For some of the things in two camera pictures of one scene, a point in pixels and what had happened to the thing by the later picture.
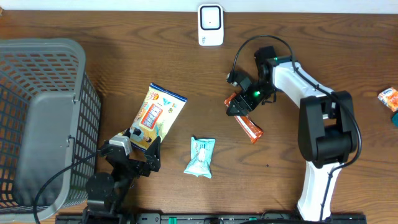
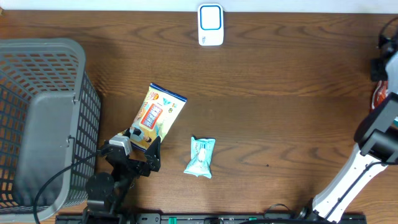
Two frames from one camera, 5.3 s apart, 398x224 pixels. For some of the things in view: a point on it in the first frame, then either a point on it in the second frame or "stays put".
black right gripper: (239, 106) to (375, 72)
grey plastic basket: (50, 127) stays put
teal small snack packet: (201, 153) stays put
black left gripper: (154, 160) stays put
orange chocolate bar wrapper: (247, 124) to (380, 91)
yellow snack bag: (159, 112) stays put
